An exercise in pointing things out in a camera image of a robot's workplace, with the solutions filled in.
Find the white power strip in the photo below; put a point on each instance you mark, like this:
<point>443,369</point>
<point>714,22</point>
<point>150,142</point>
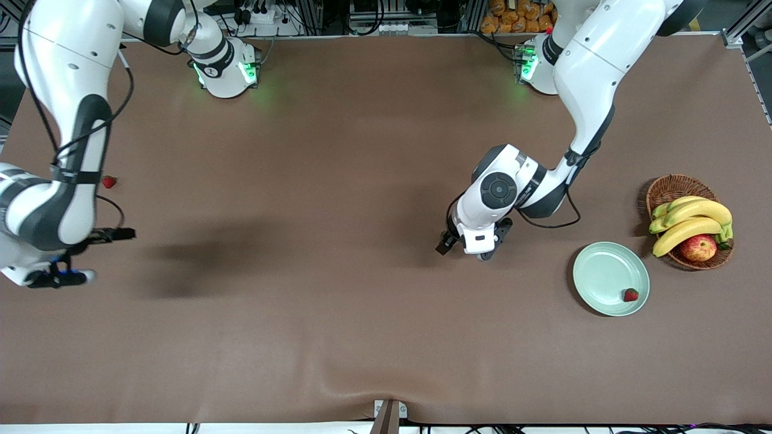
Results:
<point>265,17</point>

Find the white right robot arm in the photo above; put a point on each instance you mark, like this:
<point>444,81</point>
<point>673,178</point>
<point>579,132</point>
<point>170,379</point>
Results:
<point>66,54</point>

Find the brown table cover sheet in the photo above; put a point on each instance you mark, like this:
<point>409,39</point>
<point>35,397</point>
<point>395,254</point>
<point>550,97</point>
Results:
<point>386,301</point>

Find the yellow banana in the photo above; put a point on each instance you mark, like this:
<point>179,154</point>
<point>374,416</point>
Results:
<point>702,210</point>
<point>661,210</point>
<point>684,234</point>
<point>656,226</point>

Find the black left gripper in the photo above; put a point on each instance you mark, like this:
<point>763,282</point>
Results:
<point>447,243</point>

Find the brown wicker basket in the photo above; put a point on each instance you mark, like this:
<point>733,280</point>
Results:
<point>675,187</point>

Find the red strawberry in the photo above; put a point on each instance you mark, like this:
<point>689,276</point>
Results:
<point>109,181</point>
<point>631,295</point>

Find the orange packaged buns pile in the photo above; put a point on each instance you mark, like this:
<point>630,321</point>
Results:
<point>512,15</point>

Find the white terminal strip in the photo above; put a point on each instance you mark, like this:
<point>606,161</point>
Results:
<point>392,28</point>

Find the pale green round plate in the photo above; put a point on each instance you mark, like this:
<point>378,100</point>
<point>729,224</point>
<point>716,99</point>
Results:
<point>606,274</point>

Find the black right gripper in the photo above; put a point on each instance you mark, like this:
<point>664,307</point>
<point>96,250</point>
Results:
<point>90,240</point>

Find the metal table clamp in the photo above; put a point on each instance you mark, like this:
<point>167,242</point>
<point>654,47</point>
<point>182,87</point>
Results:
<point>386,422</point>

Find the aluminium frame post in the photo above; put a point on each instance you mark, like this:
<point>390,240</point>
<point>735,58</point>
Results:
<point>733,37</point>

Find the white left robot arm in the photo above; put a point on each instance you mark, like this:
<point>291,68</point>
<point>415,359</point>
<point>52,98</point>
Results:
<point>597,60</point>

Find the red yellow apple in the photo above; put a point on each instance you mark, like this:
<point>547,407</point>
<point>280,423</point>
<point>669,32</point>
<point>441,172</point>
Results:
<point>698,248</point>

